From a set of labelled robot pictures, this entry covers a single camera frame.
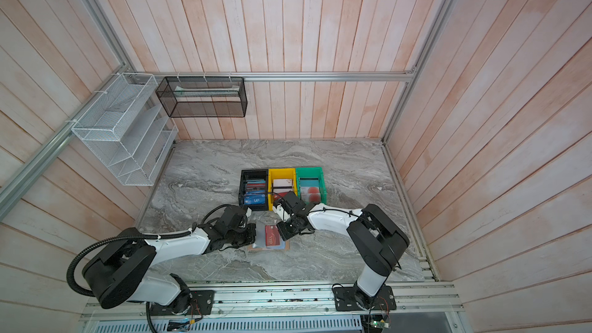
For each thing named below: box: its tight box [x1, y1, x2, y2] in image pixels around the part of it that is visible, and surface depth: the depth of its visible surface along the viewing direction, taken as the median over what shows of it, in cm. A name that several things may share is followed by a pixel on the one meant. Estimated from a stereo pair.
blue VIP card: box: [244, 193, 266, 206], surface depth 97 cm
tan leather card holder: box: [247, 222, 290, 252], surface depth 86 cm
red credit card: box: [264, 225, 281, 247], surface depth 87 cm
